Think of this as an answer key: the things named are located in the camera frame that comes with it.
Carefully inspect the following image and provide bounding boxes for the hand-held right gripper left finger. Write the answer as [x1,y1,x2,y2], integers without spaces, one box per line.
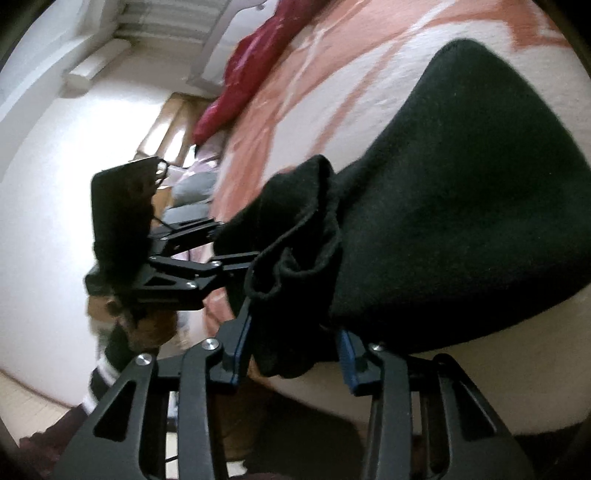
[53,295,254,480]

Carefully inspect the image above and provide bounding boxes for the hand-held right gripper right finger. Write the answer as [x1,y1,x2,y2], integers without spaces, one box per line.
[335,329,536,480]

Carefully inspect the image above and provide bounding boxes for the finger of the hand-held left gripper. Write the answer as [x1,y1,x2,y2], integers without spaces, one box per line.
[124,251,262,311]
[148,218,228,254]

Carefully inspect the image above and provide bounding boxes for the black pants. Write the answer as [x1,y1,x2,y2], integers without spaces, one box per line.
[213,39,591,380]

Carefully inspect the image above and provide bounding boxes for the person's left forearm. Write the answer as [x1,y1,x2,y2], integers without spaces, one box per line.
[81,323,139,416]

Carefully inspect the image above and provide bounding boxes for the person's left hand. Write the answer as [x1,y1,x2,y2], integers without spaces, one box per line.
[111,300,181,354]

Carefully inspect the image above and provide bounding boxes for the purple grey patchwork quilt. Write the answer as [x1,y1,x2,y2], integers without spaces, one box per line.
[157,143,227,259]

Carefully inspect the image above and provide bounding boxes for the person's leg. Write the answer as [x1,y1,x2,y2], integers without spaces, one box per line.
[215,378,273,462]

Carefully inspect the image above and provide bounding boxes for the brown leather headboard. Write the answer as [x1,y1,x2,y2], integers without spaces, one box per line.
[136,92,208,167]

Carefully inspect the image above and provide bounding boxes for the red duvet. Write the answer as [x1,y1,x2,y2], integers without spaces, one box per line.
[191,0,319,145]

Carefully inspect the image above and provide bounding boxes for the orange and white printed blanket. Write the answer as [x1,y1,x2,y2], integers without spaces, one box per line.
[203,0,591,435]

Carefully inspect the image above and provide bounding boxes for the dark red rug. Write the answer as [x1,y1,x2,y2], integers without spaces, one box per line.
[18,401,93,462]

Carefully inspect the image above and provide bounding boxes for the white radiator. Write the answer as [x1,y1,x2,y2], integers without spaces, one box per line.
[113,0,227,47]

